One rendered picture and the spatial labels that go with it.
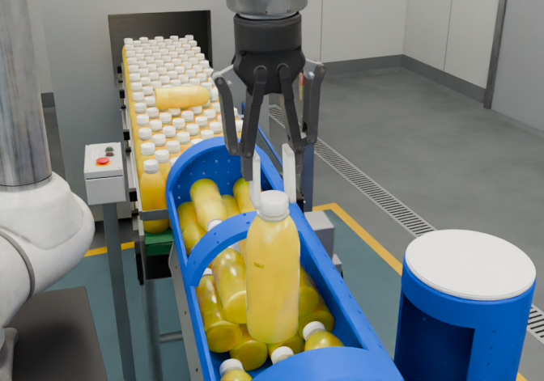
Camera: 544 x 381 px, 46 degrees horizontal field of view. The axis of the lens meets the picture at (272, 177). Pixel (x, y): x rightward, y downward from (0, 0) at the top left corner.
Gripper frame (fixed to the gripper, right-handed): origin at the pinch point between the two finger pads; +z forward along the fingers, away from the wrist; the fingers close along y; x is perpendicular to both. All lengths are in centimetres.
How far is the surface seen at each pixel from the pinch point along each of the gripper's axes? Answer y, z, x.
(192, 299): -8.8, 34.6, 24.6
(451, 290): 44, 45, 26
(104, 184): -22, 42, 92
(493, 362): 53, 63, 21
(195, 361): -8, 60, 37
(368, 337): 13.2, 27.0, -2.0
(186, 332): -8, 62, 49
